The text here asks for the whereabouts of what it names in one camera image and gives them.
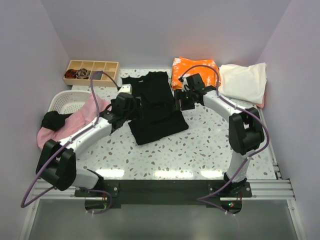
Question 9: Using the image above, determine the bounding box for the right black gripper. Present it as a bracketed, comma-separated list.
[172, 88, 195, 112]

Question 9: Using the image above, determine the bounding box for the red black rolled fabric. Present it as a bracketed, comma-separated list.
[64, 69, 78, 79]

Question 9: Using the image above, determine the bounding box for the grey rolled fabric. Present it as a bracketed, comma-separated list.
[90, 71, 103, 81]

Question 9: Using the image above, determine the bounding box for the orange white folded t-shirt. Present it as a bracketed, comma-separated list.
[171, 57, 220, 90]

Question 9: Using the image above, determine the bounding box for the wooden compartment box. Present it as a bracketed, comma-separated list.
[63, 60, 120, 87]

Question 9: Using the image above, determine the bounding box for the white laundry basket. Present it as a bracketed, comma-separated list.
[48, 90, 90, 115]

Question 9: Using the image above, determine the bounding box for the pink t-shirt in basket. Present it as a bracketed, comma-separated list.
[36, 94, 97, 150]

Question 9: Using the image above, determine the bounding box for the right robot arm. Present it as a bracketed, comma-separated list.
[174, 86, 265, 197]

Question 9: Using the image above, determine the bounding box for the black garment in basket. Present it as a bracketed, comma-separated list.
[41, 111, 72, 132]

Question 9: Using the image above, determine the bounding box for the black t-shirt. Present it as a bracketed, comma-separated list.
[122, 71, 189, 146]

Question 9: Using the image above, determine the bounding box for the pink folded t-shirt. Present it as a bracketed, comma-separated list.
[255, 98, 265, 109]

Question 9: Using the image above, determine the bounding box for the aluminium rail frame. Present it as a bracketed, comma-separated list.
[19, 159, 307, 240]

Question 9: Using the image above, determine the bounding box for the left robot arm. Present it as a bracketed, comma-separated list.
[35, 92, 142, 196]

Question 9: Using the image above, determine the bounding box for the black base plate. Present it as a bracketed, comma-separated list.
[74, 179, 253, 210]

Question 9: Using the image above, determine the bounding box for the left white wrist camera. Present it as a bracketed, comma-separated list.
[118, 84, 133, 95]

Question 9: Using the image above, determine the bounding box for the brown patterned rolled fabric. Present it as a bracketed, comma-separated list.
[76, 68, 91, 79]

